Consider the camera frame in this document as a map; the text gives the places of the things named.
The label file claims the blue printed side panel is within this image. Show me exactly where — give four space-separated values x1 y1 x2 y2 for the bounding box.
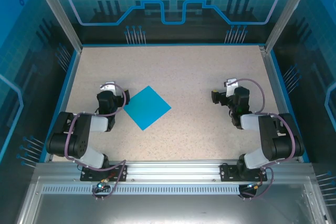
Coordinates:
272 0 336 224
0 0 77 224

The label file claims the metal tray sheet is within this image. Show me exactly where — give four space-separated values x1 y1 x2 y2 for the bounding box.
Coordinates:
15 176 330 224

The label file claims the slotted cable duct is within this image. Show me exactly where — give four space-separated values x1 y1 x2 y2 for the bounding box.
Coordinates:
41 185 254 195

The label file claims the aluminium frame post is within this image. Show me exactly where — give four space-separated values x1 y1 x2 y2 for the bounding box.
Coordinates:
28 0 83 53
265 0 320 53

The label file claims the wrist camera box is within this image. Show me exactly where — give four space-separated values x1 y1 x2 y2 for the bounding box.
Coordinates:
99 81 117 95
225 78 239 98

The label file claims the blue trim strip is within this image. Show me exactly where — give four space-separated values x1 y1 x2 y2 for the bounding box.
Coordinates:
80 42 267 48

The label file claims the side rail with blue trim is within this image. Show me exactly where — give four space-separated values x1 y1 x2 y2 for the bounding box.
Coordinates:
258 45 310 163
44 49 82 163

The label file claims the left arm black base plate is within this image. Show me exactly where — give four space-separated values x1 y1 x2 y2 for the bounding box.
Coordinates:
80 165 129 182

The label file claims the right aluminium frame post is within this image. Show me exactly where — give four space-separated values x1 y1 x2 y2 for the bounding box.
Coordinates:
265 0 320 53

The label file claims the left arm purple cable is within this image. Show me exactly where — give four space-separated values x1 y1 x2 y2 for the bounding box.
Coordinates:
64 82 128 201

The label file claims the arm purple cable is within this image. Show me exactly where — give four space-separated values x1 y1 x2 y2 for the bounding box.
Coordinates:
64 82 128 201
227 78 295 200

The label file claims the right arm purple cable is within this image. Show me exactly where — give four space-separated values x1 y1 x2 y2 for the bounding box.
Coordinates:
227 78 295 200

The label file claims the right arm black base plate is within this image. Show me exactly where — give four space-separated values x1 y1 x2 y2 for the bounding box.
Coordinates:
219 163 268 182

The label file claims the aluminium mounting beam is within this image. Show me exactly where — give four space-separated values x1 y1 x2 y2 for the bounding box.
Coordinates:
35 158 313 183

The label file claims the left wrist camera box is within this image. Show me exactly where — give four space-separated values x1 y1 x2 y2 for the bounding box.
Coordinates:
99 81 117 95

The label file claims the cable connector with LED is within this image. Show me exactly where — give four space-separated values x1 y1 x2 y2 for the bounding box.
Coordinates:
245 181 264 190
96 178 110 191

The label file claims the blue square paper sheet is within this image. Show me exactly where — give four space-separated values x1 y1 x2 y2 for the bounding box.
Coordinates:
123 85 172 131

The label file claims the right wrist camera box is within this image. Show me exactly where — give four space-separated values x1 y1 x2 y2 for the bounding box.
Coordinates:
225 78 239 98

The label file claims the left aluminium frame post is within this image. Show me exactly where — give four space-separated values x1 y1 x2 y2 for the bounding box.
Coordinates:
28 0 83 53

